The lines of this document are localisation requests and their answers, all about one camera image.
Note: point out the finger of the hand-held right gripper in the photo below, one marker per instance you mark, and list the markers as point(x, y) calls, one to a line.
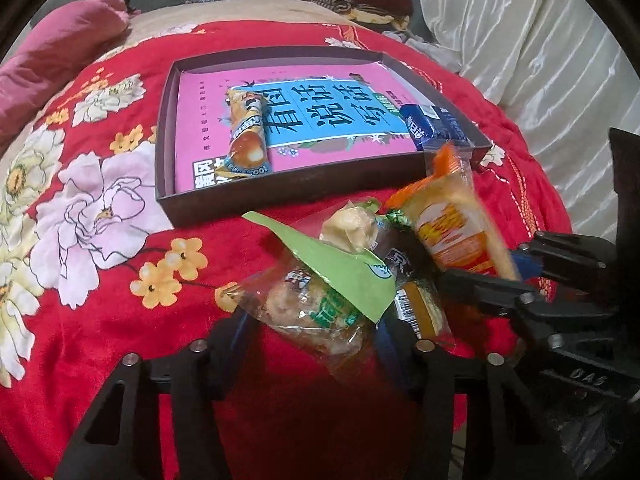
point(527, 266)
point(480, 290)

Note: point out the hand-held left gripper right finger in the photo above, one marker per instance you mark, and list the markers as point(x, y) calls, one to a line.
point(395, 360)

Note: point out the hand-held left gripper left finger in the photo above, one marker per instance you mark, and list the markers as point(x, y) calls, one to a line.
point(220, 350)

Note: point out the orange snack packet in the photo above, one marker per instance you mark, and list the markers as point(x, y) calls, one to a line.
point(450, 230)

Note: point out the green label pastry packet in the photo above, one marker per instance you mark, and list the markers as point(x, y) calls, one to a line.
point(320, 260)

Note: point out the dark brown cardboard tray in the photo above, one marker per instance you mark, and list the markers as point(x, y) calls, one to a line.
point(275, 195)

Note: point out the clear packet brown pastry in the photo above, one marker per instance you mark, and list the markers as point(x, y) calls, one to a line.
point(425, 310)

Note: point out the red floral blanket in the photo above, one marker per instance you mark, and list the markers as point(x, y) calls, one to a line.
point(150, 335)

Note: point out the grey floral cloth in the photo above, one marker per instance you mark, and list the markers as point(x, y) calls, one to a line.
point(590, 440)

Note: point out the clear packet pale pastry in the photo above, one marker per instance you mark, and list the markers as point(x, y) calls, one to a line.
point(350, 225)

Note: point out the dark blue snack packet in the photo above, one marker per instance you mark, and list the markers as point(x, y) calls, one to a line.
point(430, 125)

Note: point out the white satin cloth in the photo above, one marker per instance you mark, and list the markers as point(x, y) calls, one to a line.
point(525, 60)

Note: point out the long yellow snack packet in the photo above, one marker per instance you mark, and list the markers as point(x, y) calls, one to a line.
point(247, 145)

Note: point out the pink book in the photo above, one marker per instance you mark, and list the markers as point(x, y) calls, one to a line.
point(210, 110)

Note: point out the white crumpled cloth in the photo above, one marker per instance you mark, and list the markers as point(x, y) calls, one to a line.
point(425, 45)

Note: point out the pink pillow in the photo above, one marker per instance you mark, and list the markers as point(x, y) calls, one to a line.
point(60, 45)

